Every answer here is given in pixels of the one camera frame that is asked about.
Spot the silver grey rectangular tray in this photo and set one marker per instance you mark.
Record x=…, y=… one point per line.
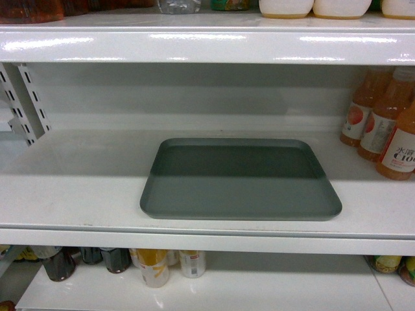
x=238, y=179

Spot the white labelled drink bottle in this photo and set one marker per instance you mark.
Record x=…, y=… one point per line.
x=193, y=263

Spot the yellow white drink bottle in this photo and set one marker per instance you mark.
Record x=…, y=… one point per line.
x=153, y=266

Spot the white metal shelf unit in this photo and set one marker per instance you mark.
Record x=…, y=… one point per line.
x=95, y=95

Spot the dark soda bottle right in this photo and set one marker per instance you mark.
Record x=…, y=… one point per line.
x=117, y=260

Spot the dark soda bottle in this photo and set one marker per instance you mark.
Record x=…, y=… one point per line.
x=58, y=263
x=117, y=260

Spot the clear water bottle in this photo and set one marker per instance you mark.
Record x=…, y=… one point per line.
x=179, y=6

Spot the white bottle upper shelf left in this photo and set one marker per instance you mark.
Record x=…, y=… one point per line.
x=285, y=9

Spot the white bottle shelf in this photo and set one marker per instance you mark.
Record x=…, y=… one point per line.
x=285, y=9
x=340, y=9
x=398, y=9

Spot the orange juice bottle back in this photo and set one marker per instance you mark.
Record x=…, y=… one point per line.
x=374, y=85

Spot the orange juice bottle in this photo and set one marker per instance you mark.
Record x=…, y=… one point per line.
x=374, y=85
x=397, y=159
x=385, y=111

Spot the dark soda bottle left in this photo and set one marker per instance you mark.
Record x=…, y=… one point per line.
x=58, y=263

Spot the white bottle upper shelf middle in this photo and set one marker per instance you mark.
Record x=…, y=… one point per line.
x=340, y=9

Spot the orange juice bottle front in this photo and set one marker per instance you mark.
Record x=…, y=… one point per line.
x=397, y=159

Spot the orange juice bottle middle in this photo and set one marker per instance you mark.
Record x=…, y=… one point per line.
x=385, y=111

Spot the green yellow can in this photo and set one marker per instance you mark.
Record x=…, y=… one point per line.
x=384, y=263

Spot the white bottle upper shelf right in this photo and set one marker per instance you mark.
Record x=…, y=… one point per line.
x=398, y=9

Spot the red brown snack package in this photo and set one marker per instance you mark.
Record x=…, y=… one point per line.
x=30, y=12

